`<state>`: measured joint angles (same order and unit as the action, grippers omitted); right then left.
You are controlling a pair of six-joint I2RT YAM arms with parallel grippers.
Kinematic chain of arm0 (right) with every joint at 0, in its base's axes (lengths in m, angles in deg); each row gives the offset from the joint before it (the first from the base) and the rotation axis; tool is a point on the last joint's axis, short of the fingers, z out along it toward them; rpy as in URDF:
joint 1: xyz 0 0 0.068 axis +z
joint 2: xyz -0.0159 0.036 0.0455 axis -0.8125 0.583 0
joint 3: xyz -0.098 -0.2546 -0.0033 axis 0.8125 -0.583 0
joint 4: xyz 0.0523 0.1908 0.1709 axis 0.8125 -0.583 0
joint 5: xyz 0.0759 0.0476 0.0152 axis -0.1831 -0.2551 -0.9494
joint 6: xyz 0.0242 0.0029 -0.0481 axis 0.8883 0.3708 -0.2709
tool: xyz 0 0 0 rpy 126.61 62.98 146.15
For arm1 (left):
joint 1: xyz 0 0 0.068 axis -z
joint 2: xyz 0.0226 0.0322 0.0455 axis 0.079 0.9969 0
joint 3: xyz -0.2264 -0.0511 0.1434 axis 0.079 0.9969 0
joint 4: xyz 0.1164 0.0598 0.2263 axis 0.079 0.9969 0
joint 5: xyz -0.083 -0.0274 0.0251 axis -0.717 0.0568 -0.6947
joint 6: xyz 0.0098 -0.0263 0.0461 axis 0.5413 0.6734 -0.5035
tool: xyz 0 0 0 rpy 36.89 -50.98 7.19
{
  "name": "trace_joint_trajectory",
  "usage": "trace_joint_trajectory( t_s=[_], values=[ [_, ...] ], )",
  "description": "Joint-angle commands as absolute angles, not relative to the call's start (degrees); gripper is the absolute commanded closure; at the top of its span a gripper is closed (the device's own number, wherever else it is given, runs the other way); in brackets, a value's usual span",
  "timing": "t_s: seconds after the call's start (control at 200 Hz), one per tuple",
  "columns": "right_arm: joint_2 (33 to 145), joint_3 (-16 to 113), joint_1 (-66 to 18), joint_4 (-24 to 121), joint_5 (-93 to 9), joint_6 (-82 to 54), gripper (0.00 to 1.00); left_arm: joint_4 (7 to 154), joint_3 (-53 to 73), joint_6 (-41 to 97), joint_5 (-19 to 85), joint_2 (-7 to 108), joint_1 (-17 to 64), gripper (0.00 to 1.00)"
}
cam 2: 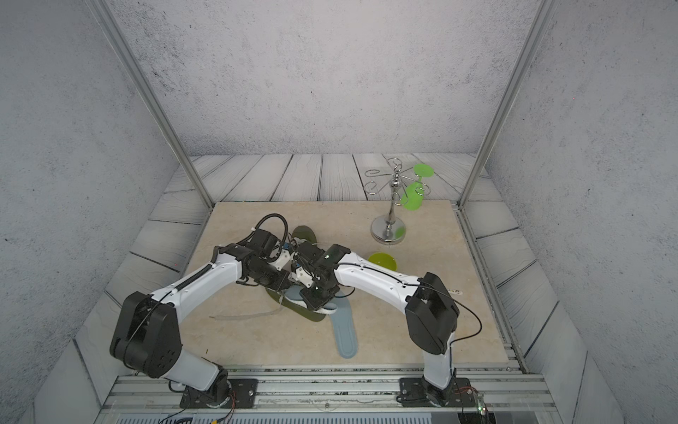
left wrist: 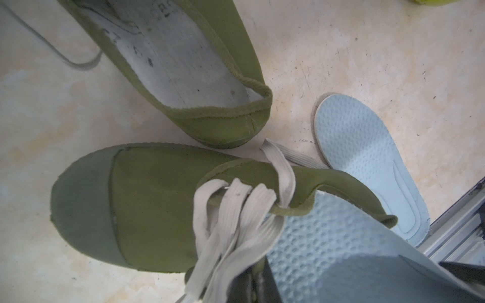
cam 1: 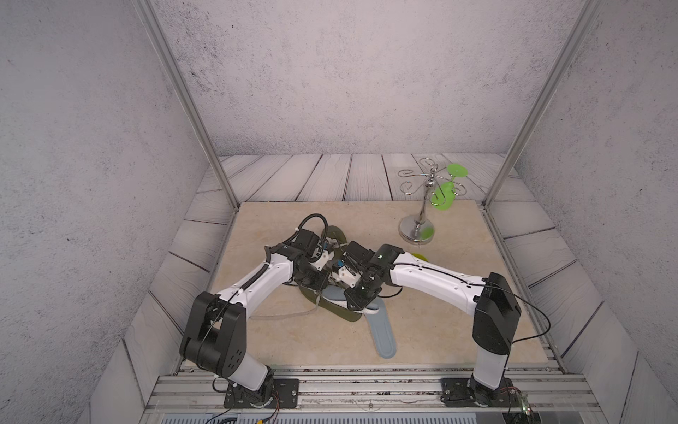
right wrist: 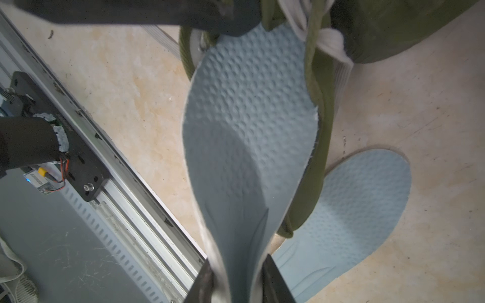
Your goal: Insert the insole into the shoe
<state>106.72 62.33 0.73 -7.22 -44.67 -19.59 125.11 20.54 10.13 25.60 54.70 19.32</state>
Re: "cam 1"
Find olive green shoe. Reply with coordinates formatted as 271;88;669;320
324;225;347;250
299;284;380;323

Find grey-blue insole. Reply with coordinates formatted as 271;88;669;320
365;307;397;360
319;285;381;322

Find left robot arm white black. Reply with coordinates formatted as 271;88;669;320
179;213;331;407

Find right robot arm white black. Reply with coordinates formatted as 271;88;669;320
331;242;529;407

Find lime green bowl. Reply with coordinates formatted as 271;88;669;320
411;253;429;263

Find chrome cup holder stand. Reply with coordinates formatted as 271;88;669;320
397;157;446;245

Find green plastic wine glass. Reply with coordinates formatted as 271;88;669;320
430;164;468;210

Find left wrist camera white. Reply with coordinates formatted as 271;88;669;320
311;249;335;271

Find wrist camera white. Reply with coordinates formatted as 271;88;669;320
337;265;361;287
311;249;335;271

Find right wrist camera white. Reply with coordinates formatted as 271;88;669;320
337;265;361;287

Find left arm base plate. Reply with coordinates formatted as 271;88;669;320
224;377;299;409

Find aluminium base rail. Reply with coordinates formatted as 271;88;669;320
143;362;607;423

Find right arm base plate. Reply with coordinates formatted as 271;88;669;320
441;377;522;409

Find left aluminium frame post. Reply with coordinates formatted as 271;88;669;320
132;0;240;211

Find aluminium frame post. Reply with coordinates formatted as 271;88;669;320
132;0;240;211
482;0;603;211

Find right aluminium frame post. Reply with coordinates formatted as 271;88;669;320
482;0;603;211

